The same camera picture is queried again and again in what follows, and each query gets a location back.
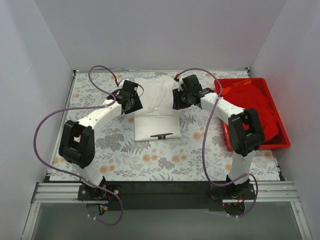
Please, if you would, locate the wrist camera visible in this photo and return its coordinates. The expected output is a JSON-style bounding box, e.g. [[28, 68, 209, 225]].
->
[[116, 79, 125, 89], [174, 73, 184, 91]]

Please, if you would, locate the white t-shirt with robot print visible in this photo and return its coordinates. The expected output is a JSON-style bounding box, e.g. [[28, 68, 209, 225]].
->
[[134, 75, 181, 142]]

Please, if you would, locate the red t-shirt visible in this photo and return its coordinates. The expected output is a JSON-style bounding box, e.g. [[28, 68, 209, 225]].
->
[[222, 79, 279, 143]]

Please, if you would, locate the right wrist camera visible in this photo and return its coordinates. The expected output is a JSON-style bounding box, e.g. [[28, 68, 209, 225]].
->
[[174, 73, 184, 91]]

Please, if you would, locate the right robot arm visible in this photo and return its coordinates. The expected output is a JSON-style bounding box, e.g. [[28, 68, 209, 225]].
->
[[172, 74, 265, 199]]

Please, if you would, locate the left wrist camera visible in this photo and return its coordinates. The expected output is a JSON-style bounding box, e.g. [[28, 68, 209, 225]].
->
[[116, 79, 125, 89]]

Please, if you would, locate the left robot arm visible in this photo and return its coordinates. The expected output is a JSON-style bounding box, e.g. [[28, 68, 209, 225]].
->
[[58, 79, 143, 200]]

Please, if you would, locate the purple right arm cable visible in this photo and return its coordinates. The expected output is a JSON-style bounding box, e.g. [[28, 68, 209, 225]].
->
[[174, 68, 259, 220]]

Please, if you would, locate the red plastic bin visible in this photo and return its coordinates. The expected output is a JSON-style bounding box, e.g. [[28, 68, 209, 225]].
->
[[213, 77, 291, 153]]

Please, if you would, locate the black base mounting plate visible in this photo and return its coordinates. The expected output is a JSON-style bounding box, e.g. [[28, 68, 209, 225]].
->
[[77, 181, 257, 212]]

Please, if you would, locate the aluminium frame rail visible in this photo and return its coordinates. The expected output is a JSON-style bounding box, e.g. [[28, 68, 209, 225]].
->
[[22, 181, 312, 240]]

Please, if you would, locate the floral patterned table mat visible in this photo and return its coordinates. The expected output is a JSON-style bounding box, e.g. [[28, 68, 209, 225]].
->
[[49, 70, 281, 183]]

